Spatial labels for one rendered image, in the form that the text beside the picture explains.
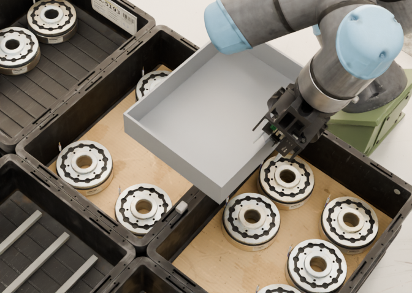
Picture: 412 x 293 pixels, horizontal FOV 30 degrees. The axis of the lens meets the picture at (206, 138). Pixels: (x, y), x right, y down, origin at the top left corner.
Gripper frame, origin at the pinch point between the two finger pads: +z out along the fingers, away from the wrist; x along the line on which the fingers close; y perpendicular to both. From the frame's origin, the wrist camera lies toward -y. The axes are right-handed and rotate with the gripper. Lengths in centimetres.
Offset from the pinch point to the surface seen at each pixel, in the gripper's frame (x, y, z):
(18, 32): -53, -3, 38
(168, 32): -28.5, -17.1, 23.9
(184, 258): 2.4, 15.5, 25.0
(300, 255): 17.0, 3.9, 17.4
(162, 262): -0.5, 22.1, 15.4
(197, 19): -31, -41, 49
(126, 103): -25.8, -4.0, 33.4
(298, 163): 7.0, -11.9, 20.7
